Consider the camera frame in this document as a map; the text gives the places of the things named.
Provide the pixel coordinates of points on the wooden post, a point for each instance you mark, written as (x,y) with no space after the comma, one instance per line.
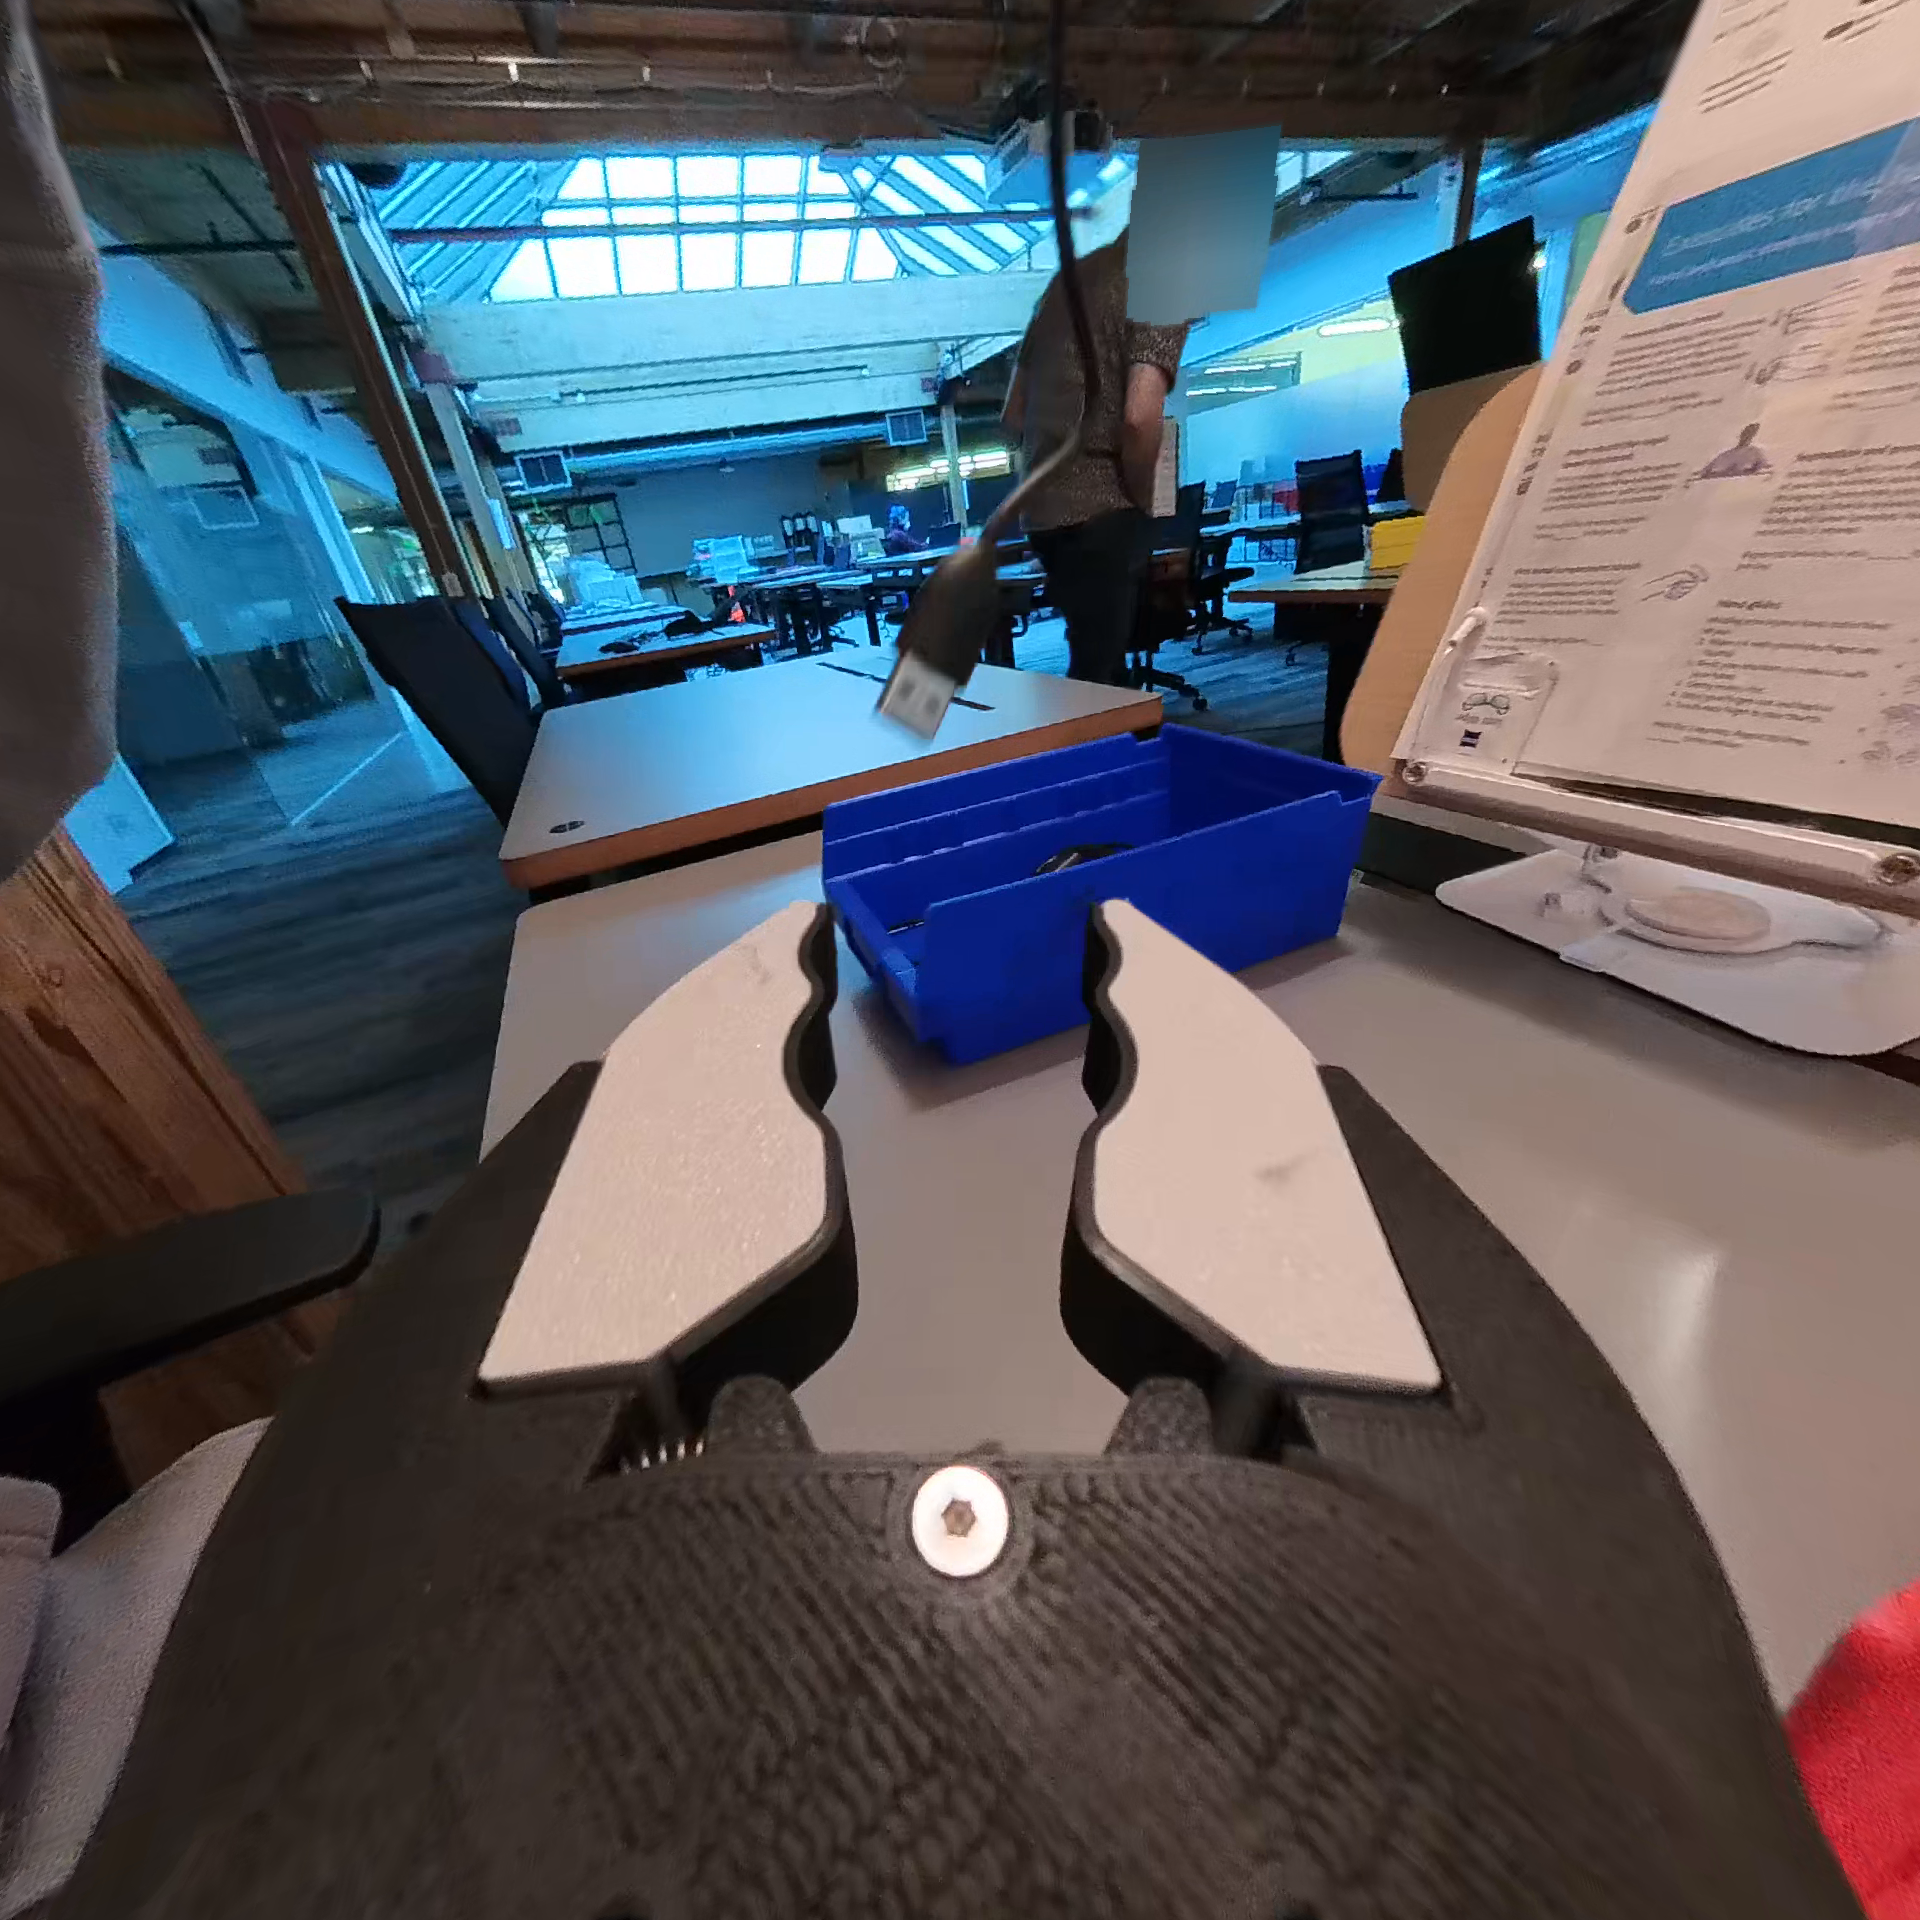
(120,1079)

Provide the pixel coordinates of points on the row of office desks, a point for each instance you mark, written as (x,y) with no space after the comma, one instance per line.
(662,647)

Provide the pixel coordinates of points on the black monitor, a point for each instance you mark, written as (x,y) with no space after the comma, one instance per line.
(1464,316)

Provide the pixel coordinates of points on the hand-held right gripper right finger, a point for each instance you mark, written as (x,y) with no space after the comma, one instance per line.
(1243,1171)

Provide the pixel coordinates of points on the red plastic bin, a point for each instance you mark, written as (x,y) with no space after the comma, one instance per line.
(1867,1771)

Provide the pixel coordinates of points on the blue plastic bin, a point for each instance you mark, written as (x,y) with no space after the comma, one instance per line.
(1201,869)

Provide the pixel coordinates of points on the wood edged grey table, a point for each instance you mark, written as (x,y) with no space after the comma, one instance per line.
(720,751)

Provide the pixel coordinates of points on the printed instruction sheet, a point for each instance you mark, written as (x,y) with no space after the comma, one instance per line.
(1725,524)

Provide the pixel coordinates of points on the dark blue office chair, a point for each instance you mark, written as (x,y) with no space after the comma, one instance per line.
(435,675)

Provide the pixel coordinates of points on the black chair armrest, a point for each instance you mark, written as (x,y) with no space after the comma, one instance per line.
(181,1276)

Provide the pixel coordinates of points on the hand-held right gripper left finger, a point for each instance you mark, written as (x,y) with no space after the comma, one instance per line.
(674,1171)

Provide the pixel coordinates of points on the glass skylight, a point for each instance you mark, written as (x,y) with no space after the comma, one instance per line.
(674,226)

